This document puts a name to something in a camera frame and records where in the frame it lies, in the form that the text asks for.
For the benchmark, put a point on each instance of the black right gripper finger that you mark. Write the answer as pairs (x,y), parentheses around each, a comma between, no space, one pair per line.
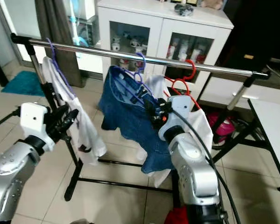
(150,103)
(149,116)

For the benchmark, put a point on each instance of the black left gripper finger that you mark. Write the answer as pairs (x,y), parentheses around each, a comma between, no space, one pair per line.
(63,134)
(69,118)

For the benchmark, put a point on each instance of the plain white garment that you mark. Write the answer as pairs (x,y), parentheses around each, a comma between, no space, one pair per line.
(203,126)

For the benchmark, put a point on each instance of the red clothes hanger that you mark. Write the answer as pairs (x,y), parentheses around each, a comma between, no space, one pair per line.
(194,70)

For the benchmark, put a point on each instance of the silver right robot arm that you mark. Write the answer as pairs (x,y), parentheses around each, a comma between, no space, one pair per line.
(193,172)

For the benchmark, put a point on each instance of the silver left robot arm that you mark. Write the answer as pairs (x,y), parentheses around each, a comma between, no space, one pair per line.
(14,172)

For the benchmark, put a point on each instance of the purple clothes hanger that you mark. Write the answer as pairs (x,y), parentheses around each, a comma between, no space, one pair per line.
(52,51)
(143,63)

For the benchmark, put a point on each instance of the white printed T-shirt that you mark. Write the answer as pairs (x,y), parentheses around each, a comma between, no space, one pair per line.
(88,140)

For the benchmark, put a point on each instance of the teal floor rug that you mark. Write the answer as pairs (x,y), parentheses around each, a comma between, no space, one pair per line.
(21,83)

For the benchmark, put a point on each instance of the pink plastic item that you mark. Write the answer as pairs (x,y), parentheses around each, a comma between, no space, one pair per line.
(221,128)

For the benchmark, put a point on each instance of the metal clothes rack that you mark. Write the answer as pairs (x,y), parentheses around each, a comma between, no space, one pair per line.
(102,50)

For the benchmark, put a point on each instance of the low white drawer unit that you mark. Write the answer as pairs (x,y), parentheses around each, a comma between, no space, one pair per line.
(242,91)

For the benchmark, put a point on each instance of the white glass-door cabinet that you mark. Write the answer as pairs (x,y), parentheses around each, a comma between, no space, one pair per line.
(135,14)

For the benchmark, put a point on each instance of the grey curtain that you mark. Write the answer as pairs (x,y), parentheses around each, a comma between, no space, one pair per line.
(53,23)

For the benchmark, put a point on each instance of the small grey toy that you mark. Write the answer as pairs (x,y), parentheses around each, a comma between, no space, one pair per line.
(183,8)

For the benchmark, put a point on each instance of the red cloth bundle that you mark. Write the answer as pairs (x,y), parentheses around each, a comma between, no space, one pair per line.
(176,217)

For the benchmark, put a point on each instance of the glass sliding door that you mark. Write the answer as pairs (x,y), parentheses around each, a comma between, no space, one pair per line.
(14,28)

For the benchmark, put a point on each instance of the white table with black legs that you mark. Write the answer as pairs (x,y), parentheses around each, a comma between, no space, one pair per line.
(273,126)

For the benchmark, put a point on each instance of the brown plush toy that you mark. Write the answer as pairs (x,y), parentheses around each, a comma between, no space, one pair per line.
(211,3)

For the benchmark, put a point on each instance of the black television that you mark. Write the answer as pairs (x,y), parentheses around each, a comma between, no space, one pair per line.
(261,28)

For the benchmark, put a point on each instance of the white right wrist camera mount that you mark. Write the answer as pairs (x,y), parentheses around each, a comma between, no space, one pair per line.
(179,112)

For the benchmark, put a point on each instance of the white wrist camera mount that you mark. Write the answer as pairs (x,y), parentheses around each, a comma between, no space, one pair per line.
(32,119)
(179,112)

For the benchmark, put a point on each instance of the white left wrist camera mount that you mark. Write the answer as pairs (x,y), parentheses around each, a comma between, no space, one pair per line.
(32,119)

